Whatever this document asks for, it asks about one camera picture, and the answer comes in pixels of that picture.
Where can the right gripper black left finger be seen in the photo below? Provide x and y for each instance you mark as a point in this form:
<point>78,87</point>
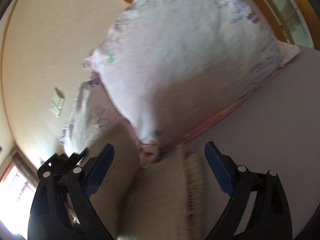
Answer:
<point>61,208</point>

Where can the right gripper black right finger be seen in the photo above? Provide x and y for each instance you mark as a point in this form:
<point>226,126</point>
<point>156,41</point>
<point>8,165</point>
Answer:
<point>270,217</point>

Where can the lavender bed sheet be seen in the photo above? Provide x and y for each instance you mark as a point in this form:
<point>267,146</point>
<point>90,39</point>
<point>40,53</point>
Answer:
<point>277,128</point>

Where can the pink floral pillow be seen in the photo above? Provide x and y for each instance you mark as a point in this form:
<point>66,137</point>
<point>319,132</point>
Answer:
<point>173,68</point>
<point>92,119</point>

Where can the white wall switch plate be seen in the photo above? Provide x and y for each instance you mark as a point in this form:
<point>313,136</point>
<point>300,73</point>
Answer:
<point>57,106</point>

